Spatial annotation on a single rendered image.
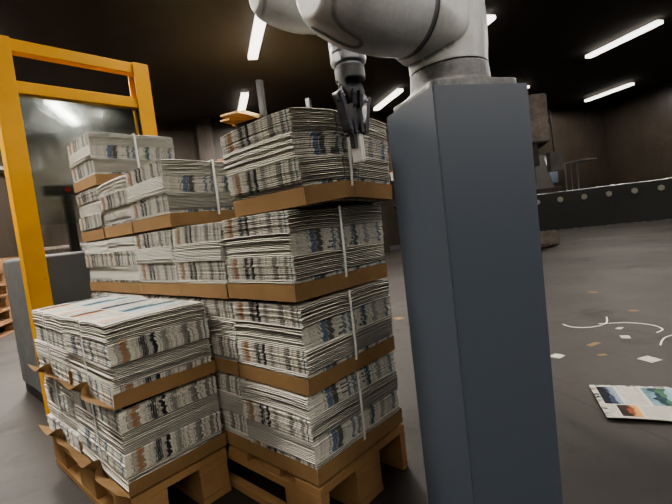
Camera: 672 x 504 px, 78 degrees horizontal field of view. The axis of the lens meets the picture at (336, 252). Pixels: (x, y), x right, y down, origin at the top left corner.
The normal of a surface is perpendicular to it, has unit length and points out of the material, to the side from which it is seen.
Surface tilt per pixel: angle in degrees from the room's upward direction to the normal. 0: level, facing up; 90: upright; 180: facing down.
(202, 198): 90
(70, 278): 90
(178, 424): 90
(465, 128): 90
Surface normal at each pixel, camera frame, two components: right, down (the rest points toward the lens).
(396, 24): 0.45, 0.72
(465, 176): 0.28, 0.03
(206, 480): 0.74, -0.04
